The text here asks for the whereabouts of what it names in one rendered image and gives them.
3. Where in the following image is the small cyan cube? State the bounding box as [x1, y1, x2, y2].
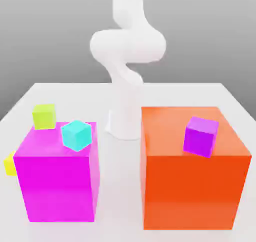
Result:
[60, 119, 93, 152]

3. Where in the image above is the small purple cube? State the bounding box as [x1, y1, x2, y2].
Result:
[182, 116, 220, 158]

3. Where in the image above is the small lime cube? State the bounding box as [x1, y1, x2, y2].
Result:
[32, 103, 57, 130]

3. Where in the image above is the small yellow cube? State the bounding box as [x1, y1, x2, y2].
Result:
[3, 151, 18, 176]

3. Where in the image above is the large orange box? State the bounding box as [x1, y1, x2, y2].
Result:
[140, 106, 253, 230]

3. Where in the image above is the large magenta box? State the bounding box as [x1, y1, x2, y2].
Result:
[13, 121, 101, 223]

